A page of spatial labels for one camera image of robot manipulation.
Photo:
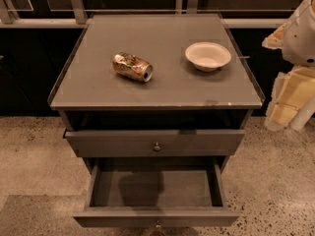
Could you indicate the white paper bowl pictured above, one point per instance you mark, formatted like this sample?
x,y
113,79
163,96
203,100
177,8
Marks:
x,y
207,56

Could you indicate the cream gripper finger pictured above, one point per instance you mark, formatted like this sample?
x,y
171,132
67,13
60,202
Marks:
x,y
275,39
293,99

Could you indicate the grey top drawer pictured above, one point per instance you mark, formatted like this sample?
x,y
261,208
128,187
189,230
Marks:
x,y
154,143

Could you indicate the orange crushed soda can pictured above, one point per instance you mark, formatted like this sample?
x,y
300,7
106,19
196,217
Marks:
x,y
132,67

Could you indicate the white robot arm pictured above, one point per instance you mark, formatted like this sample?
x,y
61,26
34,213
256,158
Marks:
x,y
299,36

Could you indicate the grey drawer cabinet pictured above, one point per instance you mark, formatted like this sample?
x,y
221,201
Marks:
x,y
90,95

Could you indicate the grey open middle drawer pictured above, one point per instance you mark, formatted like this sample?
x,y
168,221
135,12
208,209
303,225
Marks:
x,y
147,192

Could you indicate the metal railing frame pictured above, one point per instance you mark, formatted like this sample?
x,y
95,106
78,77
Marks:
x,y
50,14

